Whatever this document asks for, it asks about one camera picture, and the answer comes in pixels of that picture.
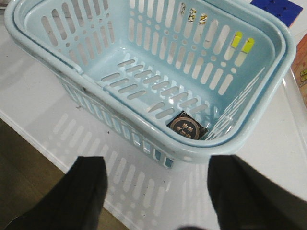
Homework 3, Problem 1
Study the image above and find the light blue plastic basket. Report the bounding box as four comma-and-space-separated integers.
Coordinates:
4, 0, 295, 168

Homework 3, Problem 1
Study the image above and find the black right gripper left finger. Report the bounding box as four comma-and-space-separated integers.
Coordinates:
6, 156, 107, 230

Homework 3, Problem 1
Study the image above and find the black tissue pack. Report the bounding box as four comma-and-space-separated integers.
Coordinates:
167, 111, 208, 140

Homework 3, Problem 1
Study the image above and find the orange printed box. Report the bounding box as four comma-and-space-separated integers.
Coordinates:
291, 35, 307, 107

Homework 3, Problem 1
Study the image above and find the blue perforated block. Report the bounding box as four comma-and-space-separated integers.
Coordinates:
250, 0, 303, 27

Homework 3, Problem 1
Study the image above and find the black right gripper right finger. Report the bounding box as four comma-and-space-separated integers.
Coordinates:
207, 155, 307, 230

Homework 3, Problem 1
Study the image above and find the clear acrylic stand right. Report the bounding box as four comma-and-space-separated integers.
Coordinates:
283, 69, 307, 154

